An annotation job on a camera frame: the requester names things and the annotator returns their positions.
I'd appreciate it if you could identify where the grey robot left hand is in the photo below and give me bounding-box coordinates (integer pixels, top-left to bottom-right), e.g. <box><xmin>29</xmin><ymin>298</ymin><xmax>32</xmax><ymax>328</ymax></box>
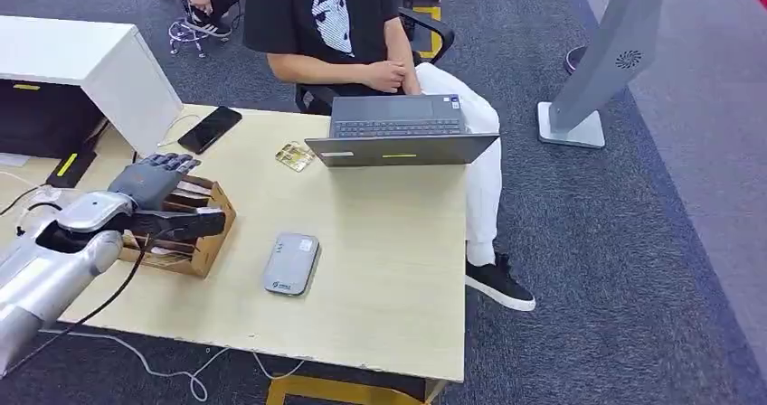
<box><xmin>108</xmin><ymin>153</ymin><xmax>228</xmax><ymax>242</ymax></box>

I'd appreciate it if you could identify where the card in wooden box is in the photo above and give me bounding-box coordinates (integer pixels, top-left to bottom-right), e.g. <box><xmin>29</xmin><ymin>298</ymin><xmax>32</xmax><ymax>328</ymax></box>
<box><xmin>172</xmin><ymin>180</ymin><xmax>213</xmax><ymax>201</ymax></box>

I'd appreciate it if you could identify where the black smartphone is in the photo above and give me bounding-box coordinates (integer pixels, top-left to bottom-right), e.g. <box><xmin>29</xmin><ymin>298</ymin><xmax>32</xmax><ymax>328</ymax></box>
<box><xmin>176</xmin><ymin>105</ymin><xmax>244</xmax><ymax>156</ymax></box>

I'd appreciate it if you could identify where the black block with yellow label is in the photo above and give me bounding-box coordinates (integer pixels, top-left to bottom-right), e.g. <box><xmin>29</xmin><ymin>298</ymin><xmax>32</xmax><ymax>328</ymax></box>
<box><xmin>45</xmin><ymin>146</ymin><xmax>99</xmax><ymax>190</ymax></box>

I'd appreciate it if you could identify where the wooden card box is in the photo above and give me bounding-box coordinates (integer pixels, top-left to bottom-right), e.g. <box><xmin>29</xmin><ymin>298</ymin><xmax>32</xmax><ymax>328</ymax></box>
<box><xmin>117</xmin><ymin>174</ymin><xmax>237</xmax><ymax>280</ymax></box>

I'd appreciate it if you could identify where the white cabinet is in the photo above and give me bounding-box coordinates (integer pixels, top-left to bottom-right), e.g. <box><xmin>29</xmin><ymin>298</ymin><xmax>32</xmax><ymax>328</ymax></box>
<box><xmin>0</xmin><ymin>14</ymin><xmax>185</xmax><ymax>160</ymax></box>

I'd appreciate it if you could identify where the yellow patterned card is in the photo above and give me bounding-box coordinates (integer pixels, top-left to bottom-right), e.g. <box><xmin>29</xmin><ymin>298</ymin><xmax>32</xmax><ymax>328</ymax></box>
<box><xmin>274</xmin><ymin>141</ymin><xmax>317</xmax><ymax>174</ymax></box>

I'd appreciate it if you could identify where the chrome stool base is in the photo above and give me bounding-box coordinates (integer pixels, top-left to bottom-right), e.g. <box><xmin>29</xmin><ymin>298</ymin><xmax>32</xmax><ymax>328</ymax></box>
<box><xmin>166</xmin><ymin>17</ymin><xmax>209</xmax><ymax>60</ymax></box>

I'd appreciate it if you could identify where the grey card reader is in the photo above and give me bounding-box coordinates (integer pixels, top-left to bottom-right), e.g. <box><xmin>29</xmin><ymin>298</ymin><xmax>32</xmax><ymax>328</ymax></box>
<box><xmin>261</xmin><ymin>231</ymin><xmax>321</xmax><ymax>298</ymax></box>

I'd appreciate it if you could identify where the seated person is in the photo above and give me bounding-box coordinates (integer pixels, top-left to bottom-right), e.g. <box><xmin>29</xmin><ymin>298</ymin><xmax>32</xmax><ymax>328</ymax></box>
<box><xmin>241</xmin><ymin>0</ymin><xmax>538</xmax><ymax>314</ymax></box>

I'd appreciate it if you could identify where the grey laptop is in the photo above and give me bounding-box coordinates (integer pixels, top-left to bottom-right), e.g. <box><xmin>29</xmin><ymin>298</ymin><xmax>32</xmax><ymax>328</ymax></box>
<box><xmin>304</xmin><ymin>93</ymin><xmax>501</xmax><ymax>169</ymax></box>

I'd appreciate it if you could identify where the dark round floor base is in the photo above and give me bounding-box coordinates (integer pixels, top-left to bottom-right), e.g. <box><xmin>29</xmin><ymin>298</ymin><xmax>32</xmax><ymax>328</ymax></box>
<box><xmin>563</xmin><ymin>45</ymin><xmax>592</xmax><ymax>76</ymax></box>

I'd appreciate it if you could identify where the grey floor stand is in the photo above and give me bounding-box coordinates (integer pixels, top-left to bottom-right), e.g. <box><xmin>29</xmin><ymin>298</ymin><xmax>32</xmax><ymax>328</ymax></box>
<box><xmin>536</xmin><ymin>0</ymin><xmax>668</xmax><ymax>151</ymax></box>

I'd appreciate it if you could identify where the white desk cable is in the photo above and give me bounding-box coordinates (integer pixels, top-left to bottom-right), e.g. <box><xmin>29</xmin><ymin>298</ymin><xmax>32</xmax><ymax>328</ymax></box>
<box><xmin>156</xmin><ymin>112</ymin><xmax>206</xmax><ymax>149</ymax></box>

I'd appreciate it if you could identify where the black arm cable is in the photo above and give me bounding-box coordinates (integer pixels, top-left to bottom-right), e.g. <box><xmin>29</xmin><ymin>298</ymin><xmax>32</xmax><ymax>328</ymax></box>
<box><xmin>0</xmin><ymin>231</ymin><xmax>158</xmax><ymax>381</ymax></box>

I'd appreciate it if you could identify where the white floor cable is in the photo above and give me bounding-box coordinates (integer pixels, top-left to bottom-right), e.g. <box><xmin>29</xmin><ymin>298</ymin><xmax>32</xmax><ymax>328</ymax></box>
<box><xmin>40</xmin><ymin>328</ymin><xmax>308</xmax><ymax>404</ymax></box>

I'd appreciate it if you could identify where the yellow desk frame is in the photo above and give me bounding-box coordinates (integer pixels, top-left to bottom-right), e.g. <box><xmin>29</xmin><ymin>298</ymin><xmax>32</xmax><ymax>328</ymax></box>
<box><xmin>264</xmin><ymin>374</ymin><xmax>449</xmax><ymax>405</ymax></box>

